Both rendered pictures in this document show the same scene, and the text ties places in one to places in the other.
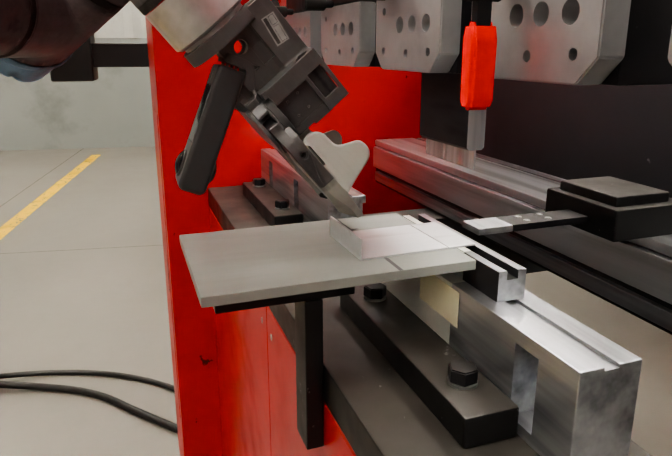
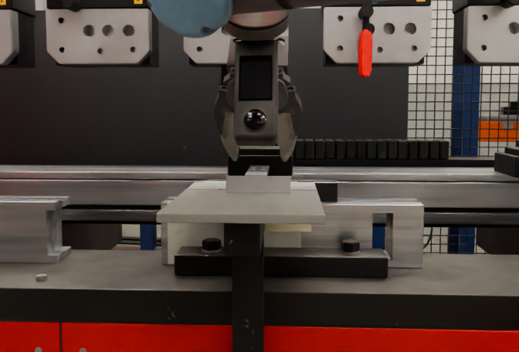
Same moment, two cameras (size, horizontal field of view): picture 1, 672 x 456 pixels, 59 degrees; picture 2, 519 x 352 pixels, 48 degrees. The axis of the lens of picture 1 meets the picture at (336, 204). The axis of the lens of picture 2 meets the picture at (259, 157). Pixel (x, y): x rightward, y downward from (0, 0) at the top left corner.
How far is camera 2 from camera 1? 76 cm
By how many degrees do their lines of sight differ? 67
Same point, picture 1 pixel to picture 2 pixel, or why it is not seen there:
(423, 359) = (317, 254)
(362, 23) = (149, 27)
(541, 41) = (391, 42)
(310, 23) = (11, 22)
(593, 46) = (427, 44)
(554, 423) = (409, 242)
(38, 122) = not seen: outside the picture
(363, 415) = (338, 291)
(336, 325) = (205, 280)
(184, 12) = not seen: outside the picture
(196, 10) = not seen: outside the picture
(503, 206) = (150, 188)
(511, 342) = (368, 214)
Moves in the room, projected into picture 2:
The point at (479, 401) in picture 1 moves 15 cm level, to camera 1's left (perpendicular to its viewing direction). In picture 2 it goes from (372, 252) to (347, 282)
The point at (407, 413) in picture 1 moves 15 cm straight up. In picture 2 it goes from (344, 282) to (345, 172)
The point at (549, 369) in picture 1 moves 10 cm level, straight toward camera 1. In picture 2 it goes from (402, 214) to (468, 224)
